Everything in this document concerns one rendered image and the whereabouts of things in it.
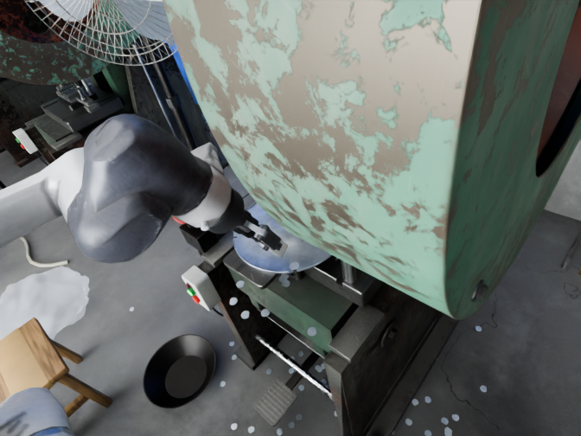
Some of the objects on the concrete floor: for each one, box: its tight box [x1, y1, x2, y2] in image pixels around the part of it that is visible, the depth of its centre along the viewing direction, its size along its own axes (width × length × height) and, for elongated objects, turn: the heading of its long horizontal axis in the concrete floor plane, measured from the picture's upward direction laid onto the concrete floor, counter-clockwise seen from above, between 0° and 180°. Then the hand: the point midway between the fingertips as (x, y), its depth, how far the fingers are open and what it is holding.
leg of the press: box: [323, 282, 460, 436], centre depth 110 cm, size 92×12×90 cm, turn 149°
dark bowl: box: [143, 334, 216, 409], centre depth 148 cm, size 30×30×7 cm
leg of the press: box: [197, 230, 288, 371], centre depth 141 cm, size 92×12×90 cm, turn 149°
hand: (274, 245), depth 71 cm, fingers closed
